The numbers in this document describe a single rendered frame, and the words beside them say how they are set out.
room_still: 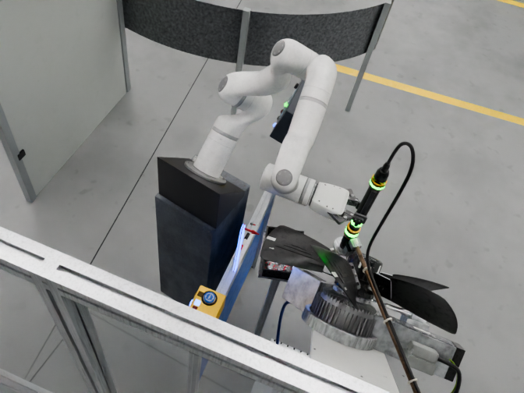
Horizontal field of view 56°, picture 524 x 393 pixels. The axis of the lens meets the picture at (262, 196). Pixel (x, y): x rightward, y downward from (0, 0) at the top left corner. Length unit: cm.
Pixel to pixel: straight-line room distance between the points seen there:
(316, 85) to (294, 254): 60
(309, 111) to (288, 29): 181
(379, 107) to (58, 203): 258
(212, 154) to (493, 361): 212
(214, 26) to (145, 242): 141
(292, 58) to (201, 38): 174
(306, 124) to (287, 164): 16
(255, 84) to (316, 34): 154
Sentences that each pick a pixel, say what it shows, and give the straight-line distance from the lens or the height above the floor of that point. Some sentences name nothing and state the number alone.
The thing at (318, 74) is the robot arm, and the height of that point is 172.
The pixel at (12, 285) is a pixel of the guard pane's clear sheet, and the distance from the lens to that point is 87.
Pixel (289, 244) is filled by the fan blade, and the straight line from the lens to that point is 176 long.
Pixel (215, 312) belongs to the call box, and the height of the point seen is 107.
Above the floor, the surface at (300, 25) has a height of 87.
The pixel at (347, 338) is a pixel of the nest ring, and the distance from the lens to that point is 167.
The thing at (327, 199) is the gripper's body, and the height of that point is 153.
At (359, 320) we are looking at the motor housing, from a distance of 170.
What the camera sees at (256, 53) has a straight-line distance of 335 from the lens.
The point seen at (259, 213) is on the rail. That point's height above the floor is 85.
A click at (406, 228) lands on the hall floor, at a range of 350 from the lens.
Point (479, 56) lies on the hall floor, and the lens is 531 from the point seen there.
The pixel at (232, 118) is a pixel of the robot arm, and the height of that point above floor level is 126.
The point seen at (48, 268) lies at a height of 205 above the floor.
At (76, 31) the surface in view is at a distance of 319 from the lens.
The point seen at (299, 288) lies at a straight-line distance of 188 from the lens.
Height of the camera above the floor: 265
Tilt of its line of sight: 53 degrees down
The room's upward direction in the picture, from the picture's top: 13 degrees clockwise
